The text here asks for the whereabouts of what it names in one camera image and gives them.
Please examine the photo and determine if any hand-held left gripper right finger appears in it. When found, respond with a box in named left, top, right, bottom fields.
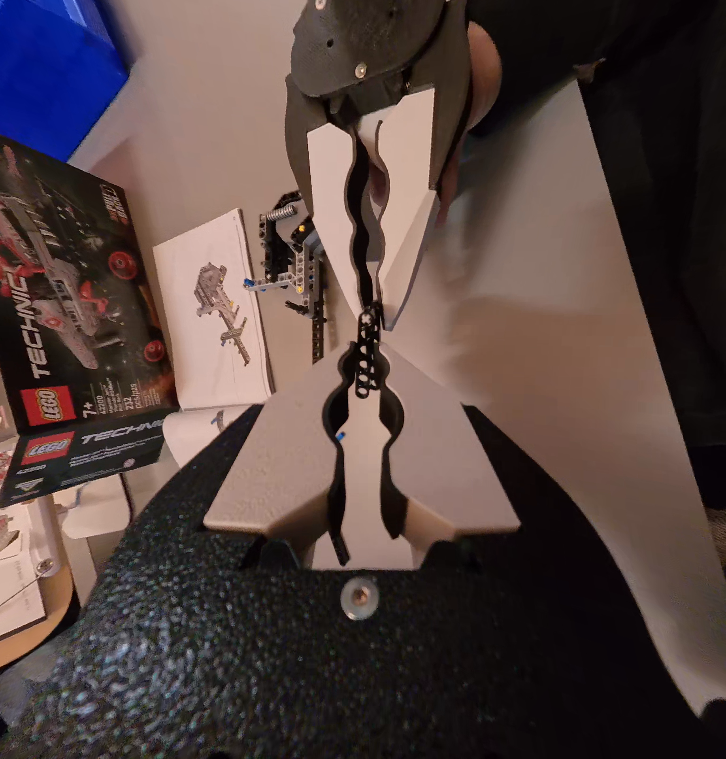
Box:
left=370, top=342, right=522, bottom=568

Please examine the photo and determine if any black toy set box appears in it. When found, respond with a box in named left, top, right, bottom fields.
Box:
left=0, top=127, right=180, bottom=511

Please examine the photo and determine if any open instruction booklet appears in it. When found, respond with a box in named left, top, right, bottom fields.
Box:
left=152, top=208, right=275, bottom=469

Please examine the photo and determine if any grey black toy brick assembly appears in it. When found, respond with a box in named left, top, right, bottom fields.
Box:
left=241, top=190, right=331, bottom=365

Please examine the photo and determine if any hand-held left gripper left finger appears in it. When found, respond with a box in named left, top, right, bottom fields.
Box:
left=203, top=342, right=364, bottom=568

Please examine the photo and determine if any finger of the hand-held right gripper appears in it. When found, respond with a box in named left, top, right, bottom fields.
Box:
left=306, top=120, right=379, bottom=316
left=371, top=89, right=442, bottom=331

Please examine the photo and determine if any person's right hand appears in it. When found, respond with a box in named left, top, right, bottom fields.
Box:
left=436, top=21, right=504, bottom=229

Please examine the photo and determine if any blue storage bin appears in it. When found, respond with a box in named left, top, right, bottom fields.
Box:
left=0, top=0, right=131, bottom=162

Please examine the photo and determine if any white board stand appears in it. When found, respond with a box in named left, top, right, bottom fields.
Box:
left=55, top=474, right=132, bottom=540

